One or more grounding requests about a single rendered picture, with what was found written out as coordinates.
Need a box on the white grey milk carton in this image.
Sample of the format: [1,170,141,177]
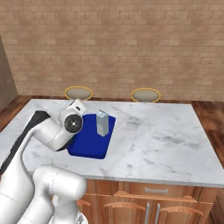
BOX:
[95,109,109,137]

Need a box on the blue tray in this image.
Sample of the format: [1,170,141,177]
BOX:
[66,113,116,160]

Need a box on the round stool with yellow rim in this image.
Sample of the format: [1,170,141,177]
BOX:
[64,85,94,102]
[129,87,162,103]

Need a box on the wooden cupboard door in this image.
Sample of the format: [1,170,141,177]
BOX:
[97,195,154,224]
[153,198,213,224]
[76,197,98,224]

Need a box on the wooden drawer front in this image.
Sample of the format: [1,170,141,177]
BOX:
[127,181,203,203]

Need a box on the silver drawer handle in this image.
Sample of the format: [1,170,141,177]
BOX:
[144,186,170,195]

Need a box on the silver cupboard door handle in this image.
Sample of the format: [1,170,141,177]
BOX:
[144,202,151,224]
[155,202,161,224]

